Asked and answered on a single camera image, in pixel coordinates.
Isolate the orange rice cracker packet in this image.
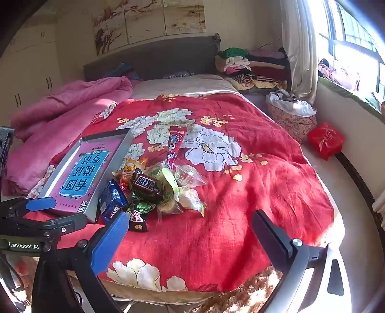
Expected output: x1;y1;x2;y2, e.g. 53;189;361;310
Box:
112;158;148;194

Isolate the round biscuit green label packet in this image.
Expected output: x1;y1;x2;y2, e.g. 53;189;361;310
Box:
173;187;206;216

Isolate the small black red candy packet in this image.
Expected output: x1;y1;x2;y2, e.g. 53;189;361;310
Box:
127;210;148;232

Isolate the stack of folded clothes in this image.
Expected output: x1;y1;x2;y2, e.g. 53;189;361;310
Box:
215;48;292;95

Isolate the red plastic bag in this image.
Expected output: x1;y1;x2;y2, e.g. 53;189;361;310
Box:
307;123;345;160

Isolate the yellow snack packet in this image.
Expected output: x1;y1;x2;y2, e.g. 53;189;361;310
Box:
127;192;157;214

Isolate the flower wall painting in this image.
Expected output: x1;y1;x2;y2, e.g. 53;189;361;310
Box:
88;0;205;56

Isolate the red floral blanket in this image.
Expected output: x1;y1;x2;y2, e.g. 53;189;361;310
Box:
23;92;335;293

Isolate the grey tray box with book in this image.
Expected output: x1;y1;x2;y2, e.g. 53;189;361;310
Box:
39;129;134;224

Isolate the blue patterned pillow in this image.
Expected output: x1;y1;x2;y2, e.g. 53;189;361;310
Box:
104;62;140;80

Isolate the red panda snack stick packet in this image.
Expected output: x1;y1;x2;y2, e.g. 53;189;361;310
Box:
165;126;187;171

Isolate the Snickers bar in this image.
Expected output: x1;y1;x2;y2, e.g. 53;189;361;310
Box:
131;168;164;204

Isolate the cream wardrobe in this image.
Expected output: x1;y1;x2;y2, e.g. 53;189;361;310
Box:
1;24;62;126

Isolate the pink quilt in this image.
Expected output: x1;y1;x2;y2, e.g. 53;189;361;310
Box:
1;76;134;196

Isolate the floral fabric basket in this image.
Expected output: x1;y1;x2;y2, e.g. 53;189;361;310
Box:
266;89;317;143

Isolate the blue Oreo packet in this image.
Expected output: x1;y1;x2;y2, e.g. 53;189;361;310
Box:
98;179;128;221

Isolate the beige curtain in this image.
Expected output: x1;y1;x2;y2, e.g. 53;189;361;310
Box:
280;0;318;104

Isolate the clear green label cracker packet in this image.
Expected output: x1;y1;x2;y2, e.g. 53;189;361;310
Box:
149;164;182;218

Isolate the grey headboard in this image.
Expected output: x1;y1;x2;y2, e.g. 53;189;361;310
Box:
83;33;221;82

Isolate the clear red-green candy packet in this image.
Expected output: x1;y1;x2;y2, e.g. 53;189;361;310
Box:
173;160;207;189

